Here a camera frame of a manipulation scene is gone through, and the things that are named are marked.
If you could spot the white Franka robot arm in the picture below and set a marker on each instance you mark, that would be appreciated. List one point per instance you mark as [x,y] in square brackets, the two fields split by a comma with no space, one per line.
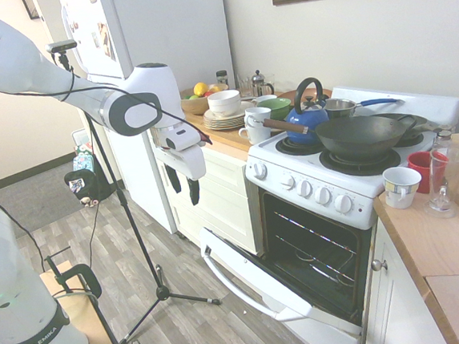
[2,59]

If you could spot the green lime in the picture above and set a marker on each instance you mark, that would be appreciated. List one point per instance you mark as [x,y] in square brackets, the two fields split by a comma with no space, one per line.
[193,97]

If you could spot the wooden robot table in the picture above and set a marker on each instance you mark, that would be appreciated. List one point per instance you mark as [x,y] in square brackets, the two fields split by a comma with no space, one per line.
[85,313]

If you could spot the red cup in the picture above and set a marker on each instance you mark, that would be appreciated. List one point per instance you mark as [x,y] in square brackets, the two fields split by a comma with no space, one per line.
[418,165]

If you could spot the glass jar black lid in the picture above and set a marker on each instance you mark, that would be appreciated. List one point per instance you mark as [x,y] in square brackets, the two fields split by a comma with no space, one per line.
[222,78]

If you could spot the wooden fruit bowl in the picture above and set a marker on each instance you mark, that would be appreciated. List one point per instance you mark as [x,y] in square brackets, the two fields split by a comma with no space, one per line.
[193,106]

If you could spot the white oven door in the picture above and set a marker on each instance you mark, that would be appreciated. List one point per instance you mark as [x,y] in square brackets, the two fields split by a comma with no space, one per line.
[228,245]

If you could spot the stack of cream plates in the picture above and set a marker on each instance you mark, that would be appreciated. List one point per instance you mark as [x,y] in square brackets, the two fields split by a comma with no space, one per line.
[225,120]

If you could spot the patterned white mug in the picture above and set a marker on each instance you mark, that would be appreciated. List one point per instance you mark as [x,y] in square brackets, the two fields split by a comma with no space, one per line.
[401,187]

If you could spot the metal oven rack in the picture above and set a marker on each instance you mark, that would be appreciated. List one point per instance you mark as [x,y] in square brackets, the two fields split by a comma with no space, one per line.
[319,232]
[326,270]

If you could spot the clear drinking glass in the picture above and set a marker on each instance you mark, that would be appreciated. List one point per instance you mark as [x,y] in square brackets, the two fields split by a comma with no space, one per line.
[245,85]

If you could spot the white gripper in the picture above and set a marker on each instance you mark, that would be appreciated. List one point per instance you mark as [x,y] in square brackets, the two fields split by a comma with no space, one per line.
[190,163]

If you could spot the white refrigerator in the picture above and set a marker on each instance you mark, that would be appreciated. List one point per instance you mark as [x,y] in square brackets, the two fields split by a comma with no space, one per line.
[169,32]

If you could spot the glass French press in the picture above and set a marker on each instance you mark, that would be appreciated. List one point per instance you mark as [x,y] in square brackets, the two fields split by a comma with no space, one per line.
[261,84]

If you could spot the small white cup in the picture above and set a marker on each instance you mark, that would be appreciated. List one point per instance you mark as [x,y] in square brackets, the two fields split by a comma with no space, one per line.
[263,99]

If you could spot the white bowl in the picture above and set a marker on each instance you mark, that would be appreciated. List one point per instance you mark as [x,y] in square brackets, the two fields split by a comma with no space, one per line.
[224,102]

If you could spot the white cabinet with knob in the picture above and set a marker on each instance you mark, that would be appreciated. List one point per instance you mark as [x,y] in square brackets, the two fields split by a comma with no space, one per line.
[394,310]

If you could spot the dark framed wall picture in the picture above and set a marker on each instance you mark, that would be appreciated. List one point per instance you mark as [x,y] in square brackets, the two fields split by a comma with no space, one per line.
[32,6]

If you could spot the glass shaker metal lid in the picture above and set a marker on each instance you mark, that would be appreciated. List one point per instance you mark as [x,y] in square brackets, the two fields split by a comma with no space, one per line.
[443,139]

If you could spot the round metal cabinet knob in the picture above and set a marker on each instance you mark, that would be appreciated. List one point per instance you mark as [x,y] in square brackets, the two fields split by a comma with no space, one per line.
[378,265]

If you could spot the brown wooden plate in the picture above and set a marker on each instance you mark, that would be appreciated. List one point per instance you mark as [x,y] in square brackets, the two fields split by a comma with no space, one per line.
[287,94]

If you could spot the yellow lemon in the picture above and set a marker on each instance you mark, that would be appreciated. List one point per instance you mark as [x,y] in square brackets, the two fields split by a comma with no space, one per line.
[201,88]

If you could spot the white drawer cabinet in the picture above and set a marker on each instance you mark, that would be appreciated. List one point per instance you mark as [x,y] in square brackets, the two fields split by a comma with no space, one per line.
[223,188]

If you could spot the green bowl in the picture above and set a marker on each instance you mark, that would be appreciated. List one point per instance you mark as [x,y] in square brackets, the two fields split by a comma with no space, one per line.
[276,105]

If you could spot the black tripod stand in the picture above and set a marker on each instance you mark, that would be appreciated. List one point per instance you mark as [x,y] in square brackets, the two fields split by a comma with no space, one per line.
[131,217]

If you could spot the black coil burner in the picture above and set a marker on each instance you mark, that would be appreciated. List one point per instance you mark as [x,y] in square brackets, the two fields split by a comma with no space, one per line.
[287,146]
[357,165]

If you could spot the teal patterned box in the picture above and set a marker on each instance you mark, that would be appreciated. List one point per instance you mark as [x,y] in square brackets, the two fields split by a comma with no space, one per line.
[83,161]

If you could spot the black table clamp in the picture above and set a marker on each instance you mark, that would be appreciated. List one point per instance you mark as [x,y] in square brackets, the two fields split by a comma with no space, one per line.
[81,271]

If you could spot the white stove knob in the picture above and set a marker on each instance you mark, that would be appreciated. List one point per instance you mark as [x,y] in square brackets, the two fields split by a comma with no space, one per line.
[343,204]
[260,171]
[288,181]
[305,188]
[323,196]

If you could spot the black camera on stand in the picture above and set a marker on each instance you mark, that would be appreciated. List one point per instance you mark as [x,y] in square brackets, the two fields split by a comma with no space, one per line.
[61,46]

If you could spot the white plastic bin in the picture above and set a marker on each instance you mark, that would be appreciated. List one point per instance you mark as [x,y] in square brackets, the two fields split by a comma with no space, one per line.
[79,137]

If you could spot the black bag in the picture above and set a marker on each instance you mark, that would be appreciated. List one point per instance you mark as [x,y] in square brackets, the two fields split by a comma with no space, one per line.
[90,184]

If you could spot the blue kettle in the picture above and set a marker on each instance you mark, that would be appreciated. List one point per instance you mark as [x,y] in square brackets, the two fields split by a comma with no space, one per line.
[307,119]

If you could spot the white electric stove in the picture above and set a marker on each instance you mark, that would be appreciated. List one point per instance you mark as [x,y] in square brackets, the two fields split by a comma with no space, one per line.
[265,149]

